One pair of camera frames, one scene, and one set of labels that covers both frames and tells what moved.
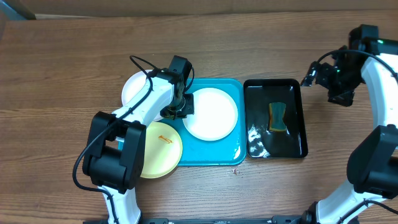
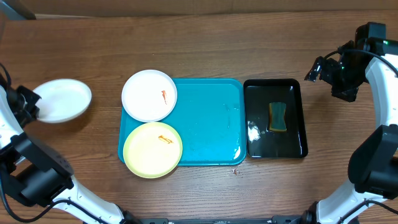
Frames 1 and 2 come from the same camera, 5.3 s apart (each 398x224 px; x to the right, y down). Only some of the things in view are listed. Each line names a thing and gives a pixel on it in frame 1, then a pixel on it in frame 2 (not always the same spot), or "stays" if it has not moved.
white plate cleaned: (215, 114) -> (62, 99)
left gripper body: (181, 109) -> (25, 101)
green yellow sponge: (276, 116) stays
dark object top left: (18, 7) stays
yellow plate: (163, 149) stays
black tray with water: (261, 142) stays
